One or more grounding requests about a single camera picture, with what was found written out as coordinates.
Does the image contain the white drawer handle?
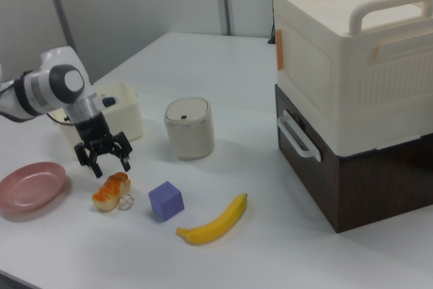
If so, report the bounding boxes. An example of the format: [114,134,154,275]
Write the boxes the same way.
[277,109,322,162]

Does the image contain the cream plastic storage box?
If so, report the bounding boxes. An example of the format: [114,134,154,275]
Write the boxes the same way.
[272,0,433,154]

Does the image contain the toy bread loaf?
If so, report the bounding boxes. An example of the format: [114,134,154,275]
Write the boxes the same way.
[91,171,132,212]

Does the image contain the dark brown wooden drawer box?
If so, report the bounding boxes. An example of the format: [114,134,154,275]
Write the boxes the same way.
[274,84,433,234]

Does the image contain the yellow toy banana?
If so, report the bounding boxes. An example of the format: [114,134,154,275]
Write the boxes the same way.
[176,192,249,246]

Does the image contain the orange tape strip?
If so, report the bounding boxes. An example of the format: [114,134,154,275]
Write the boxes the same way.
[275,30,285,72]

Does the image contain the white rectangular plastic bin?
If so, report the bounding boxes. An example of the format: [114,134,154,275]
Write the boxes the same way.
[50,81,145,160]

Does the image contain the beige cylindrical trash can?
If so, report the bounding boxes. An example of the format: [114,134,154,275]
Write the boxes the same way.
[164,97,216,160]

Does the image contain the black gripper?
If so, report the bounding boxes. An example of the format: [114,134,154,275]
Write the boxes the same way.
[74,114,133,179]

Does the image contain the pink plate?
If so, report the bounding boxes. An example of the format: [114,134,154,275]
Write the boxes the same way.
[0,161,67,215]

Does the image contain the small crumpled white object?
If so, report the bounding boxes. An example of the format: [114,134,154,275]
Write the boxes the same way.
[117,192,135,211]

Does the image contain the purple cube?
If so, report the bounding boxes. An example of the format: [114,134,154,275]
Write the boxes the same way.
[147,181,185,223]

